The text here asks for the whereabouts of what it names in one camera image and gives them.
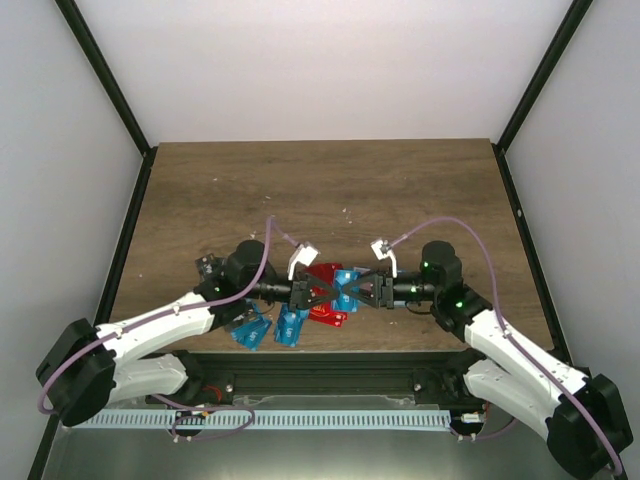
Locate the grey metal base plate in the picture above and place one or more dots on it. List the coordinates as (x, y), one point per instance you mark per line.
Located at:
(504, 452)

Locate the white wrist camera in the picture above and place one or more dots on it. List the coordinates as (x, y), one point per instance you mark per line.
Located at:
(383, 250)
(304, 254)

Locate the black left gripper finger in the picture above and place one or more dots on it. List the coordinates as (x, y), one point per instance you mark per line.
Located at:
(319, 288)
(316, 300)

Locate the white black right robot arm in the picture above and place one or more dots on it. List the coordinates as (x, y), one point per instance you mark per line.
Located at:
(581, 418)

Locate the black right frame post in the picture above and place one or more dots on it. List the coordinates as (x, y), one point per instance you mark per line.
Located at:
(560, 41)

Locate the black frame post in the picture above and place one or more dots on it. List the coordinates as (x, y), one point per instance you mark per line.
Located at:
(93, 53)
(560, 41)

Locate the light blue slotted cable duct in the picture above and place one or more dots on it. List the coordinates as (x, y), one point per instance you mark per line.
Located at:
(396, 420)

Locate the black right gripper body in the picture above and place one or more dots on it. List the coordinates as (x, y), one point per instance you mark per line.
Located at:
(387, 291)

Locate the single blue credit card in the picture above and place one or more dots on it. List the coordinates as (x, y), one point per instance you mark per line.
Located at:
(341, 278)

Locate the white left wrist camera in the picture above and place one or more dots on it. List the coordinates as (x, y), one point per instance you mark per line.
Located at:
(304, 254)

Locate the black left frame post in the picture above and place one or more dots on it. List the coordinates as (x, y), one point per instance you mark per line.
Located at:
(93, 53)

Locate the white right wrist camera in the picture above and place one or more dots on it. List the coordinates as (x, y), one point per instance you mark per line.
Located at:
(383, 250)

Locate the black front frame rail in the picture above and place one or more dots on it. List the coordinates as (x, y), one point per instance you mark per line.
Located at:
(320, 375)

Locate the black credit card pile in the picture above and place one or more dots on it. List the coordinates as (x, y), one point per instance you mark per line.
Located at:
(210, 268)

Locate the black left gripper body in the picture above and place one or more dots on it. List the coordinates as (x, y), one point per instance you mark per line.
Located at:
(298, 293)

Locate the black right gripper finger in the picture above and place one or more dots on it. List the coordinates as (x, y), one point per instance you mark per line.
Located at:
(353, 304)
(365, 284)

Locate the blue credit card pile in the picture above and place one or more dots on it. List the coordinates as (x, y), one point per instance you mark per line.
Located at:
(289, 325)

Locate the red credit card pile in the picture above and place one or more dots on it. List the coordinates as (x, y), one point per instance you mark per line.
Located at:
(324, 271)

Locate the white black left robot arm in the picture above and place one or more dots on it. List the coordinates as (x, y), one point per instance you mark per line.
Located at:
(207, 307)

